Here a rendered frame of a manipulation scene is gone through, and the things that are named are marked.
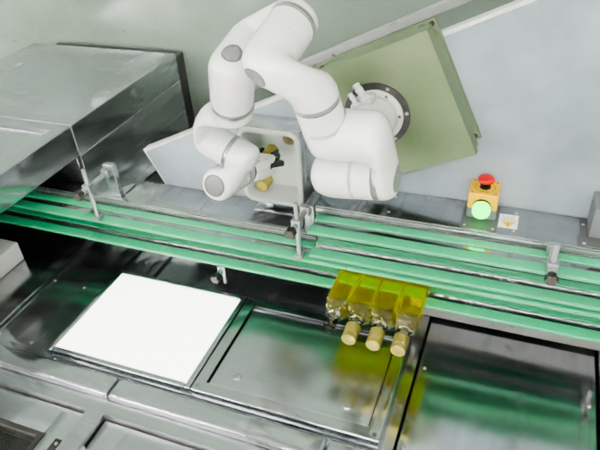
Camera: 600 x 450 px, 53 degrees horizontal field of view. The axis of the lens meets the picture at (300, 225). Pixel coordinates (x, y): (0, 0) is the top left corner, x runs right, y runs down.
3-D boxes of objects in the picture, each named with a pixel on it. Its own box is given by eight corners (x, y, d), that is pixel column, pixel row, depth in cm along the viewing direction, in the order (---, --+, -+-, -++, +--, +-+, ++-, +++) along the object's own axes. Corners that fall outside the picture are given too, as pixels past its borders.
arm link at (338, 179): (329, 125, 126) (301, 163, 114) (389, 127, 121) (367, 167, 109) (335, 165, 131) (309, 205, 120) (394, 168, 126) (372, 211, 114)
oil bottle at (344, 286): (348, 267, 162) (323, 320, 146) (348, 250, 159) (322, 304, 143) (369, 270, 161) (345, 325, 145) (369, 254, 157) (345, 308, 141)
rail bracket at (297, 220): (304, 239, 162) (287, 268, 153) (299, 187, 152) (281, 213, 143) (313, 241, 161) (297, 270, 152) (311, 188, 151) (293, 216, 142)
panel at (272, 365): (122, 276, 184) (49, 355, 159) (120, 268, 183) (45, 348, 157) (412, 340, 155) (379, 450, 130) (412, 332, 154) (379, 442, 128)
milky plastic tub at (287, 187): (257, 183, 174) (245, 199, 167) (249, 112, 161) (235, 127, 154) (313, 192, 168) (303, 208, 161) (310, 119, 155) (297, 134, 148)
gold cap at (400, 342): (394, 341, 138) (389, 354, 135) (394, 330, 136) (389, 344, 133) (409, 344, 137) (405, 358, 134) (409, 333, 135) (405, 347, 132)
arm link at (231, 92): (279, 141, 111) (312, 87, 118) (287, 60, 92) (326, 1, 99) (201, 106, 113) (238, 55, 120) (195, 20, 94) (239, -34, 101)
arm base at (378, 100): (333, 95, 139) (310, 124, 128) (376, 68, 131) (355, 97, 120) (370, 146, 143) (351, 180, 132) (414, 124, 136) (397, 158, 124)
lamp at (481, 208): (470, 212, 145) (469, 220, 143) (472, 197, 143) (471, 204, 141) (490, 216, 144) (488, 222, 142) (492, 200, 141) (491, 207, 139)
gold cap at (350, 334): (346, 330, 142) (340, 343, 139) (345, 320, 140) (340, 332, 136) (361, 333, 141) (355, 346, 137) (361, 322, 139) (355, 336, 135)
